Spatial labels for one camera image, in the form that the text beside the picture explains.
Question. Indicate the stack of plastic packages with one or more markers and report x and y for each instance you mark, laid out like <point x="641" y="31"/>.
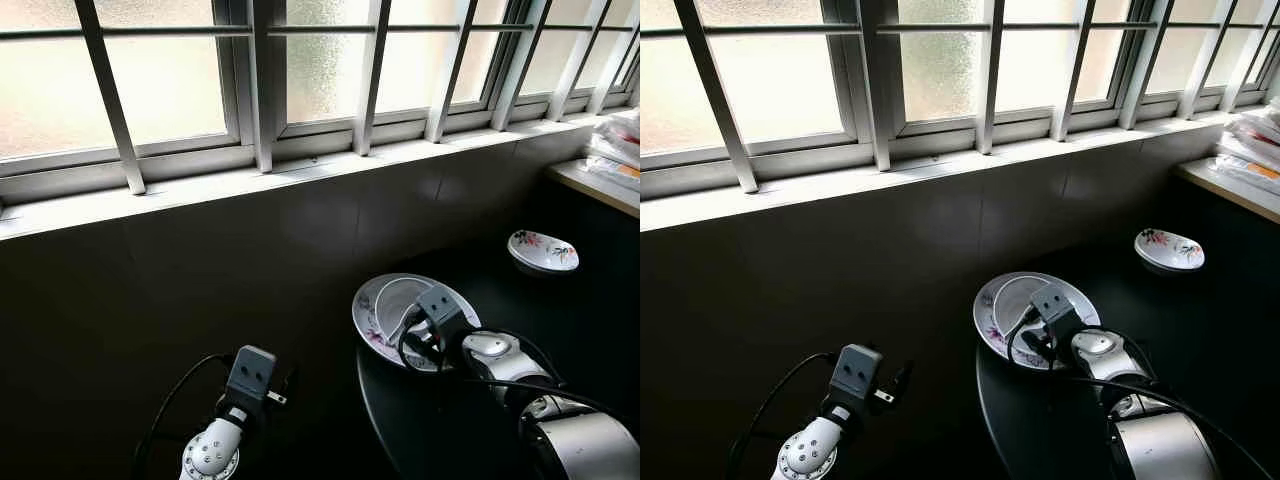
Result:
<point x="1255" y="150"/>
<point x="620" y="150"/>

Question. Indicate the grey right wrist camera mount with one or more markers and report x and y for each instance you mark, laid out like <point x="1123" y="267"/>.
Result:
<point x="440" y="305"/>
<point x="1052" y="305"/>

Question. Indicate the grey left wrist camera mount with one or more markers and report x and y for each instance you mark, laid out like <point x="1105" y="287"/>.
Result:
<point x="860" y="372"/>
<point x="250" y="372"/>

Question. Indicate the white barred window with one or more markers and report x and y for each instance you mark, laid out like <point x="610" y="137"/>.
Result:
<point x="880" y="80"/>
<point x="262" y="80"/>

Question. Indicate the small white floral bowl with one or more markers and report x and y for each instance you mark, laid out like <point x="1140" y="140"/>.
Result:
<point x="540" y="250"/>
<point x="1168" y="250"/>

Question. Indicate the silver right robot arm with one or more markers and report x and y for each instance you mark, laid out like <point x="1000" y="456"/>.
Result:
<point x="590" y="445"/>
<point x="1160" y="450"/>

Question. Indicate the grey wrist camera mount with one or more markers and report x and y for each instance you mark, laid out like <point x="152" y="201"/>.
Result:
<point x="1052" y="305"/>
<point x="860" y="372"/>
<point x="250" y="372"/>
<point x="440" y="305"/>

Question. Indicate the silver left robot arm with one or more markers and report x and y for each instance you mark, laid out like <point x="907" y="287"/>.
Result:
<point x="212" y="450"/>
<point x="810" y="450"/>

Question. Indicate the beige counter ledge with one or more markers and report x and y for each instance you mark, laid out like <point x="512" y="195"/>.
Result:
<point x="600" y="190"/>
<point x="1230" y="195"/>

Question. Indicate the white floral plate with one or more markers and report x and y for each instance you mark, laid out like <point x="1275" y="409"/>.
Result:
<point x="375" y="310"/>
<point x="995" y="310"/>

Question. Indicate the dark round table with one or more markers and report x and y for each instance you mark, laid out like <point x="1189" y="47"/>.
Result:
<point x="1230" y="340"/>
<point x="590" y="340"/>

